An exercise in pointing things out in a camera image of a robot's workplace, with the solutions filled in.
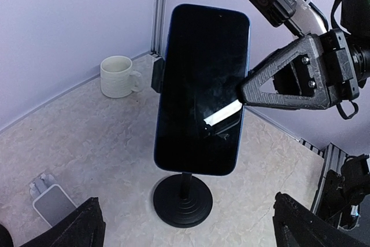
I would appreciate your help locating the white cup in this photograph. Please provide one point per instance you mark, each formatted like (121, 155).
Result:
(118, 79)

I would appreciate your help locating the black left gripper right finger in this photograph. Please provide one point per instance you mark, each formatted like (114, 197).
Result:
(294, 225)

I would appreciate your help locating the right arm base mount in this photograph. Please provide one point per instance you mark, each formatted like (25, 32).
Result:
(343, 185)

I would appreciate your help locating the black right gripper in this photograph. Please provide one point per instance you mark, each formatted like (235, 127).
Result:
(294, 77)

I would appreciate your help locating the white phone stand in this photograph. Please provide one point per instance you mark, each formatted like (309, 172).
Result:
(50, 200)

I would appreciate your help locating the black phone blue edge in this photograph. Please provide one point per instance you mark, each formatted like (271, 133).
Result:
(206, 60)

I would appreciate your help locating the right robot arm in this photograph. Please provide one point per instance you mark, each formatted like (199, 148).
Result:
(354, 20)

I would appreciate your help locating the right aluminium frame post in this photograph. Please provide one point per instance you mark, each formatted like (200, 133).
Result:
(158, 28)

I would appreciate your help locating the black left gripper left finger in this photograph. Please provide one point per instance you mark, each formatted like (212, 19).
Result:
(83, 227)

